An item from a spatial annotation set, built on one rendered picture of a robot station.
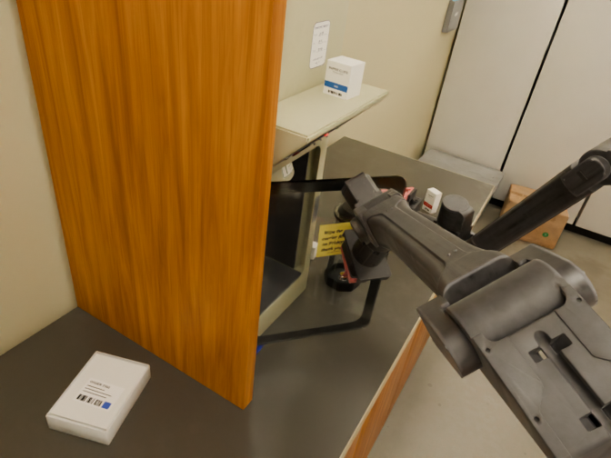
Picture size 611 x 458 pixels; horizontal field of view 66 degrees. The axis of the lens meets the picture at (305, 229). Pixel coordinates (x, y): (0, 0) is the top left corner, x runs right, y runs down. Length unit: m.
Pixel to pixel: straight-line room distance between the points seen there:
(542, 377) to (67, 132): 0.84
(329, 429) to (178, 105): 0.67
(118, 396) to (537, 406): 0.81
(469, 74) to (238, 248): 3.23
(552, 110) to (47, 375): 3.42
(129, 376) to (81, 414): 0.11
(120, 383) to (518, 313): 0.82
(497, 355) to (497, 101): 3.53
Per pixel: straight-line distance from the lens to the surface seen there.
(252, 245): 0.73
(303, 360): 1.11
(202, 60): 0.68
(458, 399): 2.44
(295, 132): 0.71
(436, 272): 0.43
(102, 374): 1.06
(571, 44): 3.72
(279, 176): 0.96
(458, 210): 1.07
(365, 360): 1.14
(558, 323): 0.35
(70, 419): 1.01
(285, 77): 0.83
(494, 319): 0.35
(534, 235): 3.74
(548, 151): 3.88
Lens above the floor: 1.78
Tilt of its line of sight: 33 degrees down
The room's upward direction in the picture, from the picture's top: 8 degrees clockwise
